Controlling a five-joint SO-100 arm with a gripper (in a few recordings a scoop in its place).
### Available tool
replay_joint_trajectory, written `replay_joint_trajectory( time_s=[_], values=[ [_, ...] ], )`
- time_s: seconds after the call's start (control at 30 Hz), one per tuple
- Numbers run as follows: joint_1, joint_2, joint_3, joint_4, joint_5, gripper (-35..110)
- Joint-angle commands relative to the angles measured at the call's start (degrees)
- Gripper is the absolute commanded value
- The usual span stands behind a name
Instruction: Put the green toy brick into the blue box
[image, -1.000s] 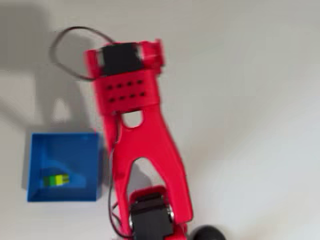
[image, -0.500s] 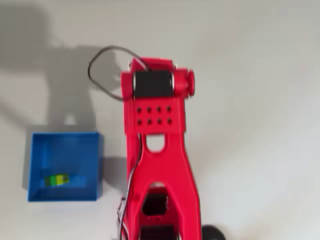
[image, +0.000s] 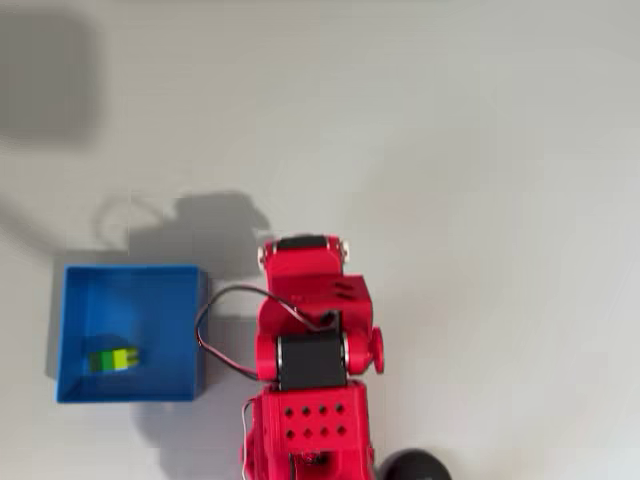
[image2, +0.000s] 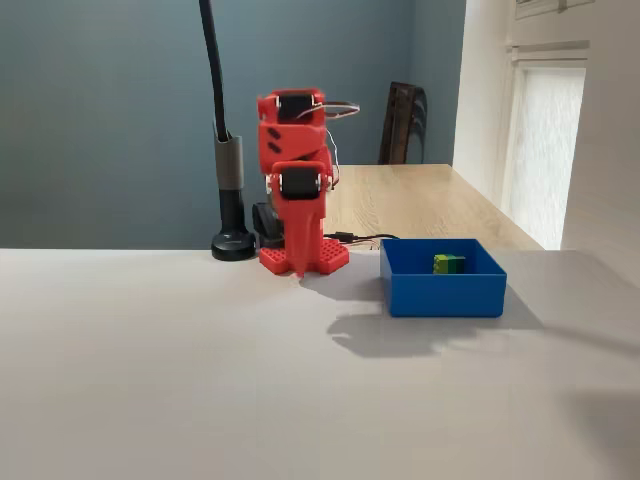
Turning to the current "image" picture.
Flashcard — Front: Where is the green lego brick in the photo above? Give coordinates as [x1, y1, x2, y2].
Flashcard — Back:
[88, 345, 142, 374]

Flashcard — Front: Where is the blue square plastic bin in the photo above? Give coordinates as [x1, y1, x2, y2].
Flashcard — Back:
[55, 263, 212, 404]

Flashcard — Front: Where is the black round object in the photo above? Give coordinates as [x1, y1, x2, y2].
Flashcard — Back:
[382, 448, 454, 480]

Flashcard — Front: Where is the black red looping motor cable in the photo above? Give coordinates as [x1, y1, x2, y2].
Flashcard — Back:
[194, 284, 342, 384]

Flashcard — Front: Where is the thin white cable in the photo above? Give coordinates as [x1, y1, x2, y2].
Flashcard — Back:
[241, 399, 253, 477]

